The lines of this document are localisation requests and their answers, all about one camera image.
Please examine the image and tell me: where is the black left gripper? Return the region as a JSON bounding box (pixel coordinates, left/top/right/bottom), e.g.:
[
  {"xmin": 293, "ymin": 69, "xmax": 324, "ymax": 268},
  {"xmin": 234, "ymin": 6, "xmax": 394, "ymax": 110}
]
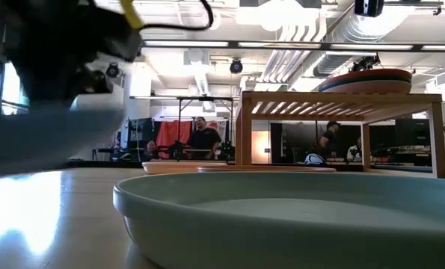
[{"xmin": 3, "ymin": 0, "xmax": 145, "ymax": 108}]

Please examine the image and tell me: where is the slate blue plate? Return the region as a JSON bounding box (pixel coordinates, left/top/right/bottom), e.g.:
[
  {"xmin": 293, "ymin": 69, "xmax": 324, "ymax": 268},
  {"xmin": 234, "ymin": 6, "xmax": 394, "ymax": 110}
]
[{"xmin": 0, "ymin": 106, "xmax": 128, "ymax": 179}]

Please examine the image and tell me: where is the pale peach plate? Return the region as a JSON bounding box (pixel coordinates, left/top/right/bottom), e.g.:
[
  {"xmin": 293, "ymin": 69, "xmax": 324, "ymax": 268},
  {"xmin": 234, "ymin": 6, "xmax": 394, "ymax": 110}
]
[{"xmin": 142, "ymin": 161, "xmax": 229, "ymax": 176}]

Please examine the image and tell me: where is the terracotta plate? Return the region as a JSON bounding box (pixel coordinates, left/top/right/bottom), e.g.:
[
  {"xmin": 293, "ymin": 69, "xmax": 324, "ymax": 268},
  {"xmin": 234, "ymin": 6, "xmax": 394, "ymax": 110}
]
[{"xmin": 196, "ymin": 165, "xmax": 337, "ymax": 173}]

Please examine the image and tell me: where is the pale blue-green plate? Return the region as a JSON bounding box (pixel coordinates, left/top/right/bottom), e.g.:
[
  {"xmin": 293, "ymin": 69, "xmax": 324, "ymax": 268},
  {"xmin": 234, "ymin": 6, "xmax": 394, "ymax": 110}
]
[{"xmin": 112, "ymin": 171, "xmax": 445, "ymax": 269}]

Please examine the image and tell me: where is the pale pink plate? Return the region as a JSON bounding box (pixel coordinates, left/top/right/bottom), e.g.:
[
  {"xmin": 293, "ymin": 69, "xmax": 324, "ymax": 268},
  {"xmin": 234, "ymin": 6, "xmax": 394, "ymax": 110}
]
[{"xmin": 321, "ymin": 78, "xmax": 413, "ymax": 95}]

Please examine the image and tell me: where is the orange plate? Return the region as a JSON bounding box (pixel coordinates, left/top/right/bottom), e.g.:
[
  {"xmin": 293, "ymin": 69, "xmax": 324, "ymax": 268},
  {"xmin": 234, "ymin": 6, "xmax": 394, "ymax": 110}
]
[{"xmin": 318, "ymin": 68, "xmax": 414, "ymax": 90}]

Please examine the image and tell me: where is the wooden slatted shelf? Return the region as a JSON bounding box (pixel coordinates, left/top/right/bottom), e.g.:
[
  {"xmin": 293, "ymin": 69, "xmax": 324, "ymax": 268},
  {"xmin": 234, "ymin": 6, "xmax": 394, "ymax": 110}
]
[{"xmin": 235, "ymin": 90, "xmax": 445, "ymax": 179}]

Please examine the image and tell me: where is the black round spotlight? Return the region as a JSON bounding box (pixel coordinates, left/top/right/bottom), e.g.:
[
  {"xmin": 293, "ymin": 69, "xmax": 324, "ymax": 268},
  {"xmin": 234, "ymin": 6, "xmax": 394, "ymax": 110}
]
[
  {"xmin": 229, "ymin": 58, "xmax": 244, "ymax": 75},
  {"xmin": 105, "ymin": 61, "xmax": 120, "ymax": 79}
]

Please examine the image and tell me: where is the black monitor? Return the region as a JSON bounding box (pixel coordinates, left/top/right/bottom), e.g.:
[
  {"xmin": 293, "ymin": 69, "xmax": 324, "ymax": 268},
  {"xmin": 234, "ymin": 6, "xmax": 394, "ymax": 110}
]
[{"xmin": 127, "ymin": 117, "xmax": 155, "ymax": 150}]

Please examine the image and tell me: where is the person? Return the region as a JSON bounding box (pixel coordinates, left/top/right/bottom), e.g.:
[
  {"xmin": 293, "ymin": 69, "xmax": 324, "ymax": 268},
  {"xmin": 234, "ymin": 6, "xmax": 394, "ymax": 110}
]
[
  {"xmin": 187, "ymin": 116, "xmax": 223, "ymax": 161},
  {"xmin": 346, "ymin": 136, "xmax": 363, "ymax": 161},
  {"xmin": 144, "ymin": 140, "xmax": 159, "ymax": 161},
  {"xmin": 318, "ymin": 120, "xmax": 342, "ymax": 160}
]

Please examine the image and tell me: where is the red hanging cloth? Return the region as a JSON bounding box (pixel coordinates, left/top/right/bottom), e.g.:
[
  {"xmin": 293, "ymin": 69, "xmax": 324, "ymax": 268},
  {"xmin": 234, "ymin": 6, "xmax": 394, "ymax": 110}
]
[{"xmin": 155, "ymin": 120, "xmax": 193, "ymax": 160}]

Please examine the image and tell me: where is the orange lit panel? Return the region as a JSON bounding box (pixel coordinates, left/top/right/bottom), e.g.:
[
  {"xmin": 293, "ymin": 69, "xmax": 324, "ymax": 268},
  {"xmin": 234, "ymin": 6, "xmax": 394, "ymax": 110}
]
[{"xmin": 251, "ymin": 130, "xmax": 271, "ymax": 164}]

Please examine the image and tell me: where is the blue white rugby ball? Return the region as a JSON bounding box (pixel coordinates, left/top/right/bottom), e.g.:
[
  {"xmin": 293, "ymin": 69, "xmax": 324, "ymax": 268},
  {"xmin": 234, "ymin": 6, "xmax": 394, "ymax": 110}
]
[{"xmin": 304, "ymin": 152, "xmax": 327, "ymax": 166}]

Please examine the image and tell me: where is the black spotlight cluster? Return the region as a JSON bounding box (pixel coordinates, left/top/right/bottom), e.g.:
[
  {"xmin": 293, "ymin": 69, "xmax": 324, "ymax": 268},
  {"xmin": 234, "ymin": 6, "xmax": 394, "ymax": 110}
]
[{"xmin": 351, "ymin": 55, "xmax": 381, "ymax": 72}]

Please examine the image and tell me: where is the long ceiling light bar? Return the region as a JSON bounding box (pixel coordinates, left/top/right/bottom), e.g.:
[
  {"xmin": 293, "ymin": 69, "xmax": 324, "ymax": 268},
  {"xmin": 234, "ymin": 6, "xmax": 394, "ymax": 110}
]
[{"xmin": 139, "ymin": 39, "xmax": 445, "ymax": 53}]

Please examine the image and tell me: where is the yellow cable tie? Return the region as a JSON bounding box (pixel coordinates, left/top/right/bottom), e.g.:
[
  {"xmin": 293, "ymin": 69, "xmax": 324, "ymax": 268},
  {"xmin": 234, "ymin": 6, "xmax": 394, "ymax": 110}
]
[{"xmin": 119, "ymin": 0, "xmax": 145, "ymax": 30}]

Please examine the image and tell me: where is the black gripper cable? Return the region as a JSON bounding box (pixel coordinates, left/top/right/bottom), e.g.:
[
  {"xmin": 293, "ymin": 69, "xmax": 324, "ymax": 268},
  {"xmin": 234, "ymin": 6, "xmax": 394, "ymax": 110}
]
[{"xmin": 138, "ymin": 0, "xmax": 215, "ymax": 32}]

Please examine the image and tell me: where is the black aluminium table frame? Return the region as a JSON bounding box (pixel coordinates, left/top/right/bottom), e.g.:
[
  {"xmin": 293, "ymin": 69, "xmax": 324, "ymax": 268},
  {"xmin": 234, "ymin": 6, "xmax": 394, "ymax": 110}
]
[{"xmin": 67, "ymin": 159, "xmax": 445, "ymax": 179}]

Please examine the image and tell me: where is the black workstation frame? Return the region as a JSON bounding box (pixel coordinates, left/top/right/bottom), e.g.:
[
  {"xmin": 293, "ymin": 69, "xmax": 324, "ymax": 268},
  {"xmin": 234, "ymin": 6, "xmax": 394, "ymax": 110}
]
[{"xmin": 176, "ymin": 96, "xmax": 235, "ymax": 162}]

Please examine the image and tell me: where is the silver ventilation duct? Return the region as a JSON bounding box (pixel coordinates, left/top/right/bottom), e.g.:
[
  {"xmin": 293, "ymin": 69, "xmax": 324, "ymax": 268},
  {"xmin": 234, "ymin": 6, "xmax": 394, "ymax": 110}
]
[{"xmin": 311, "ymin": 0, "xmax": 399, "ymax": 78}]

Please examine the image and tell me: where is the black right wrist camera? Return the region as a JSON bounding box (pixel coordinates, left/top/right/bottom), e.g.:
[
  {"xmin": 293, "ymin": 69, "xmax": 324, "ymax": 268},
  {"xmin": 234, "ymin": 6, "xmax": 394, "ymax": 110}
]
[{"xmin": 354, "ymin": 0, "xmax": 385, "ymax": 18}]

